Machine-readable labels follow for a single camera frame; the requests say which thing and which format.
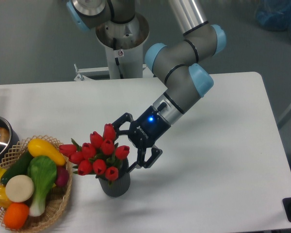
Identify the yellow squash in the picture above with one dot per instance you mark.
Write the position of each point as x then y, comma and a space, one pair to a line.
40, 147

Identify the yellow bell pepper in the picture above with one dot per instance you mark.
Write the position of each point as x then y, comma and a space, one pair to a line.
5, 202

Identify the red tulip bouquet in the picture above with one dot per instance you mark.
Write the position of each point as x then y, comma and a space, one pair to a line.
102, 156

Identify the orange fruit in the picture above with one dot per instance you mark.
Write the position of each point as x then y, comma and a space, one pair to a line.
16, 216

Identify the green bok choy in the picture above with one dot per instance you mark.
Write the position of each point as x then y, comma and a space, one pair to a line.
43, 172

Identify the round cream white vegetable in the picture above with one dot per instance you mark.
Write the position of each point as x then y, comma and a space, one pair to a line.
20, 188

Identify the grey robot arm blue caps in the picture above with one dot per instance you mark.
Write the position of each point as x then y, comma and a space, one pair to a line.
177, 67

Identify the dark grey ribbed vase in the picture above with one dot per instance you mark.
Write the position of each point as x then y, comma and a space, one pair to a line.
119, 186

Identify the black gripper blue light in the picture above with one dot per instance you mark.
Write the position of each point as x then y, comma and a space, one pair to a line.
149, 128

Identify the woven wicker basket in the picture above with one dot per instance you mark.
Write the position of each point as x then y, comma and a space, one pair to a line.
57, 199

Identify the blue plastic bag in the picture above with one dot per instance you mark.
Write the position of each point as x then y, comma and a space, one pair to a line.
274, 15

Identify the dark green cucumber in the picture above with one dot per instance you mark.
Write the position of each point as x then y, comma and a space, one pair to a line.
19, 167

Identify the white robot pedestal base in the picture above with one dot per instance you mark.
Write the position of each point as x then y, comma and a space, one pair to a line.
124, 47

